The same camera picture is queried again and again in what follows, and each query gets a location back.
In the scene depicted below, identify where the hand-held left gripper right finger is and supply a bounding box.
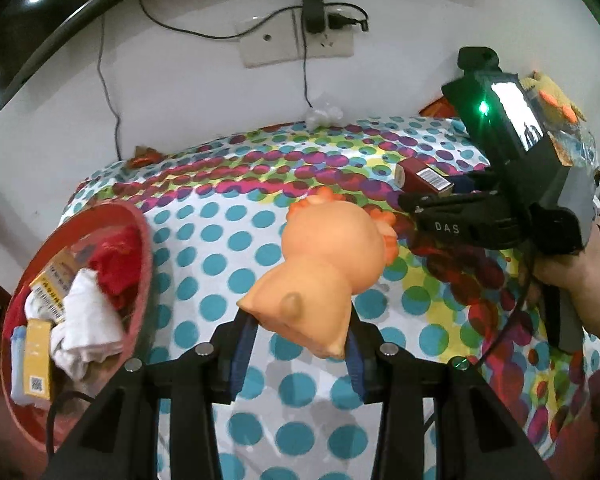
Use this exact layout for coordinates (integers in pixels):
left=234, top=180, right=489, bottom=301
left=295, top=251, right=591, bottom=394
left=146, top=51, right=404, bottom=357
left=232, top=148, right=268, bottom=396
left=345, top=307, right=553, bottom=480

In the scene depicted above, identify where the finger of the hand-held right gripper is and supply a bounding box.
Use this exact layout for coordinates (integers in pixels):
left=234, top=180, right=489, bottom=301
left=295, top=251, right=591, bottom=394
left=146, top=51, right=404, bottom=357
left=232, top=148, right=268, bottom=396
left=449, top=172, right=497, bottom=196
left=398, top=190, right=502, bottom=218

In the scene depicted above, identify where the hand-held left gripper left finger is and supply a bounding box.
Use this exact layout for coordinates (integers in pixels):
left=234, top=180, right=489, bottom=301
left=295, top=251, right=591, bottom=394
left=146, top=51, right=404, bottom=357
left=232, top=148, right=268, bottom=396
left=42, top=310, right=261, bottom=480

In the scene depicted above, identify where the dark red small box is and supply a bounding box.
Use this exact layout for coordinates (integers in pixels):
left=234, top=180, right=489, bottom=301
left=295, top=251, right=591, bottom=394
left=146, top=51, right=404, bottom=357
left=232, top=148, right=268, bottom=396
left=394, top=156, right=455, bottom=198

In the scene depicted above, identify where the orange rubber toy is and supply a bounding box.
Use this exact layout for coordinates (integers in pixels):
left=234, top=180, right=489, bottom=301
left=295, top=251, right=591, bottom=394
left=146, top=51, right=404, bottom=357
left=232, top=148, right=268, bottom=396
left=236, top=186, right=398, bottom=361

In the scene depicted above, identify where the red round tray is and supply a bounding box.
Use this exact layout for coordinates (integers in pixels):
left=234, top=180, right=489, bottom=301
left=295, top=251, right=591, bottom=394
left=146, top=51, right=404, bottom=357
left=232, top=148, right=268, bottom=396
left=0, top=199, right=155, bottom=456

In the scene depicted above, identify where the large red sock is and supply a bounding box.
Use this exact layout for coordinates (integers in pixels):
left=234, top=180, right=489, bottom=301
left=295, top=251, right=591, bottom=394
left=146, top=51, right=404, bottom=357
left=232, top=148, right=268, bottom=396
left=87, top=227, right=143, bottom=311

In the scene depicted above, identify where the large white sock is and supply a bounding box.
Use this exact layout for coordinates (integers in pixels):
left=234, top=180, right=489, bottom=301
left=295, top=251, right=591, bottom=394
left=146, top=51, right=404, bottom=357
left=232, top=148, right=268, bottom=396
left=50, top=267, right=131, bottom=378

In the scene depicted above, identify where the plain yellow carton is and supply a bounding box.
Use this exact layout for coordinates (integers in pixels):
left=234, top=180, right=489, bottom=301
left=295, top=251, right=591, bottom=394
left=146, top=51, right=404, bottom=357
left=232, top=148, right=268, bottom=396
left=22, top=319, right=56, bottom=401

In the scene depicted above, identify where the blue sock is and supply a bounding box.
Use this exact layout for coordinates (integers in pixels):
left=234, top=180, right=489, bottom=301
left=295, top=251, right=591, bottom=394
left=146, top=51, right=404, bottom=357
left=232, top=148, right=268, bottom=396
left=9, top=325, right=31, bottom=403

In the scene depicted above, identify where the person's right hand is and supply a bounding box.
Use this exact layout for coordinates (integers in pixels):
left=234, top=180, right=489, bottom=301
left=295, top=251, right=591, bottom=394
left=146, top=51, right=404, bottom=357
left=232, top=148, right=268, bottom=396
left=531, top=234, right=600, bottom=334

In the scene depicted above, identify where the red paper packet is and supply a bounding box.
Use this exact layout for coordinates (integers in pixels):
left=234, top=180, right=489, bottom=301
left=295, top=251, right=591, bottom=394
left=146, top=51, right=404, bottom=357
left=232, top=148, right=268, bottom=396
left=417, top=97, right=463, bottom=120

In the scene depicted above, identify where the yellow knitted toy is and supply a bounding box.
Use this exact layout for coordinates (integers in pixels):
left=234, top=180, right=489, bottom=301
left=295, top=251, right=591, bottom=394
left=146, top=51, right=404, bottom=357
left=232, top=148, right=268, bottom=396
left=522, top=70, right=588, bottom=123

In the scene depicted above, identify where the black clamp stand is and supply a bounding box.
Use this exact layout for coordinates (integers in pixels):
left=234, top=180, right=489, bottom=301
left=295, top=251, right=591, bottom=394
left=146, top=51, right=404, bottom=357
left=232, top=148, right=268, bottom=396
left=457, top=46, right=503, bottom=80

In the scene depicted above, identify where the polka-dot tablecloth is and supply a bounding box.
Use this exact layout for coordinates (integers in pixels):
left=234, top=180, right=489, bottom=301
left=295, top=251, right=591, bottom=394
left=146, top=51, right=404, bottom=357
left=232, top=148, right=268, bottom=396
left=60, top=114, right=600, bottom=480

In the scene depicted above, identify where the crumpled clear plastic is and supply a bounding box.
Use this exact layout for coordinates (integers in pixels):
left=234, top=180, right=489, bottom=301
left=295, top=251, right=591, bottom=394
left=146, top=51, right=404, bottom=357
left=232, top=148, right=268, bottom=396
left=305, top=94, right=345, bottom=128

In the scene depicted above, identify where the white power socket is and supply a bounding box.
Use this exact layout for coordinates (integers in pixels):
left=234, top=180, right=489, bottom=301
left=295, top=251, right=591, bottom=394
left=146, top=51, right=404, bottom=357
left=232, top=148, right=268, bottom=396
left=297, top=7, right=355, bottom=60

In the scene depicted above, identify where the black plug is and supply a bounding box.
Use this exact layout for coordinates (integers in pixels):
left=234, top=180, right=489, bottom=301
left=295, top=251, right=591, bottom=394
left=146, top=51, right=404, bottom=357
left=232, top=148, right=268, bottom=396
left=325, top=7, right=370, bottom=33

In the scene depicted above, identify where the red candy wrapper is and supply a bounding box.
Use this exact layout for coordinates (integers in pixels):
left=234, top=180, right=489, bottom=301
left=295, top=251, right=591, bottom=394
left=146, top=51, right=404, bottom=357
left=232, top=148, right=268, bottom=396
left=129, top=146, right=160, bottom=167

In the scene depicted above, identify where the black charger adapter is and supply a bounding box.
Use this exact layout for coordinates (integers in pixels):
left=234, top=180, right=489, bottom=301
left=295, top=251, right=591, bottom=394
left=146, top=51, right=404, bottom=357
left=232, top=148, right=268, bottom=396
left=301, top=0, right=326, bottom=36

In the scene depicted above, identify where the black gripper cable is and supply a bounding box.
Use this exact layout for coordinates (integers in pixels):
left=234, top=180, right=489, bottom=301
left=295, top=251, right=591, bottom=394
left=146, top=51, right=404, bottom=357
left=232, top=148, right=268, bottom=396
left=455, top=260, right=538, bottom=366
left=46, top=390, right=98, bottom=461

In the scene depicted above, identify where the black charger cable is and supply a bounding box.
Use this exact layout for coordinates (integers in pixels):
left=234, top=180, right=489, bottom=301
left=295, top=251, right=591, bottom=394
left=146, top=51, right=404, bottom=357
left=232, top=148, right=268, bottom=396
left=300, top=32, right=314, bottom=111

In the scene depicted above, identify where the white wall outlet plate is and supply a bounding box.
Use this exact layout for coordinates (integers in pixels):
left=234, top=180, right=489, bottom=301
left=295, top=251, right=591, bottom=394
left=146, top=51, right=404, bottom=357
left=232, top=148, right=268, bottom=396
left=237, top=12, right=303, bottom=68

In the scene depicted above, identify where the black wall cable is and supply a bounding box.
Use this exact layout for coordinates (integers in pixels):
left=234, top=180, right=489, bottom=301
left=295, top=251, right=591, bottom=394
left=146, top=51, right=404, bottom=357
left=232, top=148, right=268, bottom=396
left=137, top=0, right=306, bottom=41

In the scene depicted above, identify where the thin black hanging cable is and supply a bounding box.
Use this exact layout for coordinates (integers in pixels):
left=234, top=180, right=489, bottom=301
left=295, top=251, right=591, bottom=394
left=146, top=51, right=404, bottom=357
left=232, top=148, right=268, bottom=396
left=97, top=15, right=123, bottom=161

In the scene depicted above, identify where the black wall television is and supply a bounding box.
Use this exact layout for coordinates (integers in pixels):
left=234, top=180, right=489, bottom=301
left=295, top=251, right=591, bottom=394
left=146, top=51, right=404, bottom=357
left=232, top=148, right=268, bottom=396
left=0, top=0, right=518, bottom=117

